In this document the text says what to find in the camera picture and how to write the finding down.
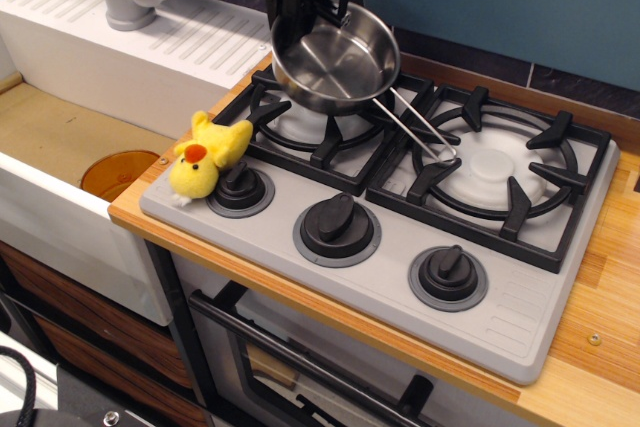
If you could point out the stainless steel pan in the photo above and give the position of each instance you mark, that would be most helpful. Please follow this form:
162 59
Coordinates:
341 69

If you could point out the black left stove knob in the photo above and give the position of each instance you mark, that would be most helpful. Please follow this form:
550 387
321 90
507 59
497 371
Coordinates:
241 192

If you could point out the black stove knob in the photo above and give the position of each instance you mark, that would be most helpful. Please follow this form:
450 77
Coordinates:
241 192
448 279
338 232

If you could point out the black middle stove knob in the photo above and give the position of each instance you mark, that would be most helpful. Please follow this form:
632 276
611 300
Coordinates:
338 232

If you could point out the black right stove knob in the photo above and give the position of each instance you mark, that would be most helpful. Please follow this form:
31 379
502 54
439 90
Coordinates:
448 279

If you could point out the grey toy stove top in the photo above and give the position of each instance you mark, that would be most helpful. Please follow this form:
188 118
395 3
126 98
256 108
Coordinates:
508 333

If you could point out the black left burner grate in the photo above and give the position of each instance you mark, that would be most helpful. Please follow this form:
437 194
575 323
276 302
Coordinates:
343 152

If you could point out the black burner grate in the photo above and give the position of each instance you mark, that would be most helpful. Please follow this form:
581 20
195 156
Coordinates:
343 152
515 181

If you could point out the yellow stuffed duck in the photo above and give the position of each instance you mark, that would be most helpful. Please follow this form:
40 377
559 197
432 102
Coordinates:
199 161

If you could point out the white toy sink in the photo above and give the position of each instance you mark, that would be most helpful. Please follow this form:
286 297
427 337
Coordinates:
74 91

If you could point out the orange plastic plate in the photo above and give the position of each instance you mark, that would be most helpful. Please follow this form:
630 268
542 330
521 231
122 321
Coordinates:
112 175

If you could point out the black right burner grate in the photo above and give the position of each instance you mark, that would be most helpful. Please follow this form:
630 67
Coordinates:
515 181

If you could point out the wooden drawer fronts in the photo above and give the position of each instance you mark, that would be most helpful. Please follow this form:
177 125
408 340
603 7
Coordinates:
133 358

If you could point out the oven door with handle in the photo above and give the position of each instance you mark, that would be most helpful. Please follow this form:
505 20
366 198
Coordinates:
289 370

